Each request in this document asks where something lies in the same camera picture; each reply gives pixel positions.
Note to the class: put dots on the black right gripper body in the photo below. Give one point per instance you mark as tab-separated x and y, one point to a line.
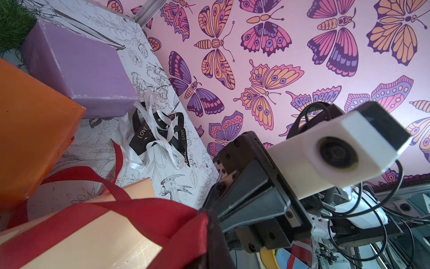
255	206

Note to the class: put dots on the red ribbon bow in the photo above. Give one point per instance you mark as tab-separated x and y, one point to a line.
181	231

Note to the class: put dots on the black lettered ribbon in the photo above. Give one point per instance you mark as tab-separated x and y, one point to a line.
159	129

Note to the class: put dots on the white satin ribbon bow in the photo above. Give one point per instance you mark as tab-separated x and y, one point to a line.
153	103

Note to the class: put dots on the large tan gift box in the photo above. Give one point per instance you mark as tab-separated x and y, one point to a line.
108	242

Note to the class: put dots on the lilac gift box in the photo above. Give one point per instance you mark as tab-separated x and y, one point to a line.
87	71

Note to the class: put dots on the orange gift box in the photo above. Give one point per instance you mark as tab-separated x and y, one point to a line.
37	127

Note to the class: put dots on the green artificial grass mat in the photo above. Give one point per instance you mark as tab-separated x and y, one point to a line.
16	22

